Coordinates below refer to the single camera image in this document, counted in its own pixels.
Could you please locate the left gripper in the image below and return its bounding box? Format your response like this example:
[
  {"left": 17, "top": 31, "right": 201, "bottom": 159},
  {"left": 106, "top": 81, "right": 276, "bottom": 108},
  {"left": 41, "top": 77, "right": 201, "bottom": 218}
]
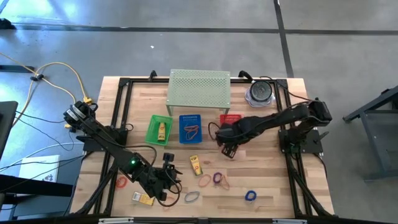
[{"left": 146, "top": 167, "right": 183, "bottom": 202}]

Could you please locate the blue rubber band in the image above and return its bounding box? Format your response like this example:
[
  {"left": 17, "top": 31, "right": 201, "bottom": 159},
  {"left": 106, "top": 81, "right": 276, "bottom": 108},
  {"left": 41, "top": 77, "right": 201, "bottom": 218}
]
[{"left": 183, "top": 190, "right": 201, "bottom": 204}]

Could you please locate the green plastic basket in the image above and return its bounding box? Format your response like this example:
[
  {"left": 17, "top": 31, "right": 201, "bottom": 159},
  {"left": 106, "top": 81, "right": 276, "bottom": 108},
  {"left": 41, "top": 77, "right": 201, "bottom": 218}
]
[{"left": 144, "top": 114, "right": 174, "bottom": 146}]

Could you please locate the black desk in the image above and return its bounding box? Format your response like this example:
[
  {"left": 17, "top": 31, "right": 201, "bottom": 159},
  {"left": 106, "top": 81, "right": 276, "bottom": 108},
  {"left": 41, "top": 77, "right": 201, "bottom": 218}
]
[{"left": 0, "top": 174, "right": 74, "bottom": 197}]

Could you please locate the red plastic basket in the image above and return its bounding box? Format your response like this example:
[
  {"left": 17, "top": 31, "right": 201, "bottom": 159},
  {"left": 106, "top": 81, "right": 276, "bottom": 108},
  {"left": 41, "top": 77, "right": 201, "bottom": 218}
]
[{"left": 219, "top": 114, "right": 243, "bottom": 125}]

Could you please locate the yellow crayon box white label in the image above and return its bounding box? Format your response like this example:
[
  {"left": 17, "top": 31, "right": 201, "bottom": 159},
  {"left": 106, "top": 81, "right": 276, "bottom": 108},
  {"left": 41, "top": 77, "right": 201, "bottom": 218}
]
[{"left": 131, "top": 191, "right": 155, "bottom": 207}]

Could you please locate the crumpled white plastic bag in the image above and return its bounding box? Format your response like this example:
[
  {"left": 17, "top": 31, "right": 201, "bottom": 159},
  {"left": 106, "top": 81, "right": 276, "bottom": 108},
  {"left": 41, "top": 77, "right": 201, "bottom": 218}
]
[{"left": 244, "top": 86, "right": 277, "bottom": 108}]

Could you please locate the red coil wristband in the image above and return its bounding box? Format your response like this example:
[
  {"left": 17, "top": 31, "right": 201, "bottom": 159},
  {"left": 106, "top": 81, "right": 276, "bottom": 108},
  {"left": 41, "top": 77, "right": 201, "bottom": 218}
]
[{"left": 115, "top": 175, "right": 129, "bottom": 189}]

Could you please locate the blue plastic basket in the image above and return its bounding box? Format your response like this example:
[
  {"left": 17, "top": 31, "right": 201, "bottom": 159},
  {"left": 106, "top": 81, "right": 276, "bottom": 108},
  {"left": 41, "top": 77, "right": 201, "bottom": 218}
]
[{"left": 178, "top": 114, "right": 203, "bottom": 144}]

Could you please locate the black crossbeam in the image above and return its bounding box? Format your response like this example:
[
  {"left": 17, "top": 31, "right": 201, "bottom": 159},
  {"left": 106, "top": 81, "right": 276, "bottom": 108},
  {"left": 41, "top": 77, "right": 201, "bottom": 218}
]
[{"left": 0, "top": 213, "right": 398, "bottom": 224}]

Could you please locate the green perforated metal shelf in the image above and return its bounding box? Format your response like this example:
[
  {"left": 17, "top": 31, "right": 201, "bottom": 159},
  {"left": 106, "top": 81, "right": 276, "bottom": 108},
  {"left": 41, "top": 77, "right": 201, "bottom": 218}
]
[{"left": 165, "top": 68, "right": 232, "bottom": 116}]

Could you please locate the white cardboard box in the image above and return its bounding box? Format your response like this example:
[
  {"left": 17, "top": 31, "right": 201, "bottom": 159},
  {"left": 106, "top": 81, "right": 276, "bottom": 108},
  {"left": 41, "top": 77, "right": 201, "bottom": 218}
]
[{"left": 18, "top": 154, "right": 60, "bottom": 183}]

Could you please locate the dark grey metal table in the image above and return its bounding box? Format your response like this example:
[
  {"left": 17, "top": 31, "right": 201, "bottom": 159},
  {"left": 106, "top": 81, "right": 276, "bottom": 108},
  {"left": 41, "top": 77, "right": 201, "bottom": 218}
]
[{"left": 343, "top": 85, "right": 398, "bottom": 183}]

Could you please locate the black flat panel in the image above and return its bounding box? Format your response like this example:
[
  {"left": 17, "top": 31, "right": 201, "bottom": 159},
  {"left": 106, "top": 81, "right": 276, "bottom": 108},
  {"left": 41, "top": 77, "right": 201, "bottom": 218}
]
[{"left": 0, "top": 101, "right": 19, "bottom": 158}]

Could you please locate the black floor bar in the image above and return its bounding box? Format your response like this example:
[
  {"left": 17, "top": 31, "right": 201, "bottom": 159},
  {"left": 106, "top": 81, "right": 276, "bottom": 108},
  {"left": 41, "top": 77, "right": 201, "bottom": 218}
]
[{"left": 0, "top": 65, "right": 37, "bottom": 73}]

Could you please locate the small black object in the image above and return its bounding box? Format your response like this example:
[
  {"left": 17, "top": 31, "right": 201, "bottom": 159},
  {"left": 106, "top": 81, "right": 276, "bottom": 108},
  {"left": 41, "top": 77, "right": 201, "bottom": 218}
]
[{"left": 0, "top": 17, "right": 16, "bottom": 30}]

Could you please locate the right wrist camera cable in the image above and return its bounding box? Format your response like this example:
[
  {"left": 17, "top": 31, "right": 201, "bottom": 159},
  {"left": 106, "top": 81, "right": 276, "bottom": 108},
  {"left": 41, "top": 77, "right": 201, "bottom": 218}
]
[{"left": 207, "top": 121, "right": 222, "bottom": 141}]

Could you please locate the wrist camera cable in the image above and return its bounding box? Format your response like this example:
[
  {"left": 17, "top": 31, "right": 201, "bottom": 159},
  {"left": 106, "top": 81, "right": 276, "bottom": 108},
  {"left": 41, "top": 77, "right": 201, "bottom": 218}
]
[
  {"left": 133, "top": 145, "right": 183, "bottom": 208},
  {"left": 207, "top": 121, "right": 222, "bottom": 141}
]

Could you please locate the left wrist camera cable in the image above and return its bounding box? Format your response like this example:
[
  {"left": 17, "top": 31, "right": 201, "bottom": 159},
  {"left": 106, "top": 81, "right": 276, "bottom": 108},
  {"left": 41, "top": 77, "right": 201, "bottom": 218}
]
[{"left": 133, "top": 145, "right": 183, "bottom": 208}]

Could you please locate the black cable bundle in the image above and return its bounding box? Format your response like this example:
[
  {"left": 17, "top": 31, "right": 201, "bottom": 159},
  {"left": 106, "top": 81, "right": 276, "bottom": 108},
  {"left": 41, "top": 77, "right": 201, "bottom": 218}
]
[
  {"left": 74, "top": 151, "right": 122, "bottom": 216},
  {"left": 284, "top": 152, "right": 335, "bottom": 217}
]

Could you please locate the silver metal bracket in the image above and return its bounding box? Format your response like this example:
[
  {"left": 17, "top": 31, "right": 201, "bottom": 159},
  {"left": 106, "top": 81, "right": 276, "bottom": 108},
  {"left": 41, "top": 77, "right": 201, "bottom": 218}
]
[
  {"left": 98, "top": 217, "right": 134, "bottom": 224},
  {"left": 272, "top": 218, "right": 308, "bottom": 224}
]

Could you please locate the long black cable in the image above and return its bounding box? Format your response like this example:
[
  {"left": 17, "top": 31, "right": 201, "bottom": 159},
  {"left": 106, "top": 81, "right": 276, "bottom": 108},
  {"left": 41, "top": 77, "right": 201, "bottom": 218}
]
[{"left": 257, "top": 75, "right": 312, "bottom": 102}]

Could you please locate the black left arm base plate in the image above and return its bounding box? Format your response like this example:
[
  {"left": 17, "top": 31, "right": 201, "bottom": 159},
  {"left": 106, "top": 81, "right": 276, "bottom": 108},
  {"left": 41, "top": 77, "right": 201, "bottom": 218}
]
[{"left": 83, "top": 127, "right": 125, "bottom": 152}]

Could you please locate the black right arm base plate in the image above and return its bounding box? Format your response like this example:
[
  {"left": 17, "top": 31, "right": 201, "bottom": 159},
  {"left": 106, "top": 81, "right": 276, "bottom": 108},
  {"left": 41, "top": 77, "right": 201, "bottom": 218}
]
[{"left": 279, "top": 129, "right": 324, "bottom": 154}]

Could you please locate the white floor cable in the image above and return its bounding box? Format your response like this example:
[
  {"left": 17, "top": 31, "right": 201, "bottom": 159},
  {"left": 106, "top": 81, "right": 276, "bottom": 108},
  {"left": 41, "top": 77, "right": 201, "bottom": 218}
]
[{"left": 0, "top": 141, "right": 85, "bottom": 172}]

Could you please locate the thin black floor cable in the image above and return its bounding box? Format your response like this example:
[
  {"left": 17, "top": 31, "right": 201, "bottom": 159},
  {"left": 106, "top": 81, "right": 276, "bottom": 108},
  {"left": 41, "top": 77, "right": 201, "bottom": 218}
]
[{"left": 15, "top": 102, "right": 105, "bottom": 150}]

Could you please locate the yellow floor cable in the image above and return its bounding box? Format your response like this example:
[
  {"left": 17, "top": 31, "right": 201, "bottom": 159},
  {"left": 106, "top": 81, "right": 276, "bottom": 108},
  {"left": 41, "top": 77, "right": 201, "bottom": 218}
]
[{"left": 0, "top": 52, "right": 93, "bottom": 125}]

